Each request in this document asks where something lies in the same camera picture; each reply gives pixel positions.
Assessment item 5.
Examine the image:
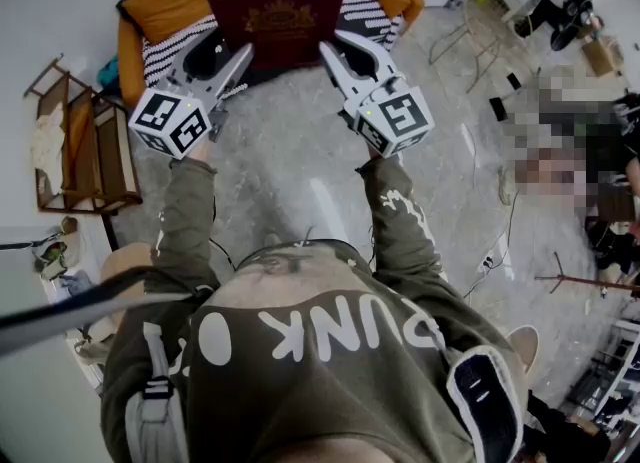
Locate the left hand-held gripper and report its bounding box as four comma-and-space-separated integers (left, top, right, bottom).
128, 29, 256, 161

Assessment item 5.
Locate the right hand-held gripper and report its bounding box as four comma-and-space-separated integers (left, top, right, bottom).
319, 30, 435, 158

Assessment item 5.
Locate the orange sofa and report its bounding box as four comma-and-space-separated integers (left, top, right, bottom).
116, 0, 425, 110

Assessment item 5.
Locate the dark red book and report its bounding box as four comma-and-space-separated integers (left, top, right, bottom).
201, 0, 350, 72

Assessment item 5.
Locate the person's right forearm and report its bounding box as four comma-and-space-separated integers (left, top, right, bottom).
355, 150, 446, 282

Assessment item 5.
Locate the person's left forearm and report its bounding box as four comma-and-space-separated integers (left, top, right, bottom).
152, 148, 221, 297

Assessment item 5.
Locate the black white striped blanket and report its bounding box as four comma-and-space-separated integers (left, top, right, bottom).
141, 0, 406, 102

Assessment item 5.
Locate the teal cloth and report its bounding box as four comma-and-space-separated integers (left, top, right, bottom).
97, 55, 121, 90

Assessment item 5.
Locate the wooden shelf rack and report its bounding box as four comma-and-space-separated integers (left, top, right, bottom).
23, 53, 144, 215

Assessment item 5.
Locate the cream cloth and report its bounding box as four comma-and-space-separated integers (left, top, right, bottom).
30, 113, 66, 182

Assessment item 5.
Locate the round wooden stool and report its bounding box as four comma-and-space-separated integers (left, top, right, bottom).
99, 242, 154, 327

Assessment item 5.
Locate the cardboard box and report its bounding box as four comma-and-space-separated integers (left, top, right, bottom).
582, 35, 624, 77

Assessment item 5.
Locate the green potted plant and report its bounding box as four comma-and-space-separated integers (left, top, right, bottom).
34, 240, 69, 280

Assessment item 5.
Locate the blue denim cloth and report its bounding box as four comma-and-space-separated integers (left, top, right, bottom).
59, 270, 96, 300

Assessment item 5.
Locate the wooden tripod stand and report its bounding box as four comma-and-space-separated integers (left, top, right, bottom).
534, 250, 640, 297

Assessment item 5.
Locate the person's olive sweatshirt torso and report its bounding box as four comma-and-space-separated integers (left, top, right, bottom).
99, 238, 529, 463

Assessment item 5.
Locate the metal wire chair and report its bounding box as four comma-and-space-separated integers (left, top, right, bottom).
429, 0, 531, 95

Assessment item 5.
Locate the grey head strap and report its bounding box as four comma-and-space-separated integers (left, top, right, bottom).
0, 265, 194, 357

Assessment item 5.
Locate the black white-trimmed shoulder strap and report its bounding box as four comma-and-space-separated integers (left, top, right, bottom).
446, 345, 524, 463

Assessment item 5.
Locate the grey backpack shoulder strap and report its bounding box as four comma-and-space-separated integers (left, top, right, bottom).
124, 320, 189, 463

